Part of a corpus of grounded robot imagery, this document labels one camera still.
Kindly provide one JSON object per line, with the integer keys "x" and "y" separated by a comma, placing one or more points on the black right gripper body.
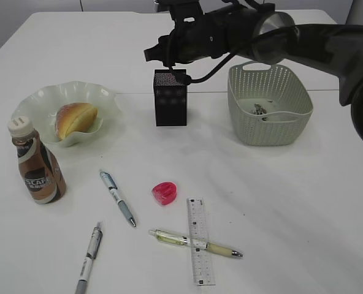
{"x": 198, "y": 35}

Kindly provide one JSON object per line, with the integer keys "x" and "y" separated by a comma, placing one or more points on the smaller paper ball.
{"x": 258, "y": 109}

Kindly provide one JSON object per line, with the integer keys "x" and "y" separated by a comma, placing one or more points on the golden bread roll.
{"x": 75, "y": 117}

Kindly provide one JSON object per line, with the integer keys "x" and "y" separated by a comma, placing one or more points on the pink pencil sharpener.
{"x": 164, "y": 193}

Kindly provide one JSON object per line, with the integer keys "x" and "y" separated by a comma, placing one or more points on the brown Nescafe coffee bottle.
{"x": 37, "y": 165}

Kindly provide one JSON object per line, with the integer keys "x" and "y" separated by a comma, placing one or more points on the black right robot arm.
{"x": 261, "y": 33}

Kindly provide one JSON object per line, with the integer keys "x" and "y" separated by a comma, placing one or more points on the black mesh pen holder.
{"x": 170, "y": 98}

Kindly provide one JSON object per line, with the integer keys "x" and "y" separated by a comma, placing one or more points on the grey-green plastic basket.
{"x": 280, "y": 92}

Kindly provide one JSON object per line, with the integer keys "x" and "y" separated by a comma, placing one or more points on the blue grey click pen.
{"x": 112, "y": 187}

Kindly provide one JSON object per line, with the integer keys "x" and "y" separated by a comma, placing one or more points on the pale green wavy plate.
{"x": 42, "y": 106}

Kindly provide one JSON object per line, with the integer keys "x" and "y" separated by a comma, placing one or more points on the cream yellow click pen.
{"x": 169, "y": 237}

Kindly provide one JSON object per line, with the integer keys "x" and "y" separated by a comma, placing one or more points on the white grey click pen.
{"x": 90, "y": 256}

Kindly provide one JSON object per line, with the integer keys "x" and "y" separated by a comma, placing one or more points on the clear plastic ruler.
{"x": 198, "y": 234}

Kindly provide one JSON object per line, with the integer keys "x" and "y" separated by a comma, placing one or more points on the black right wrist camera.
{"x": 167, "y": 5}

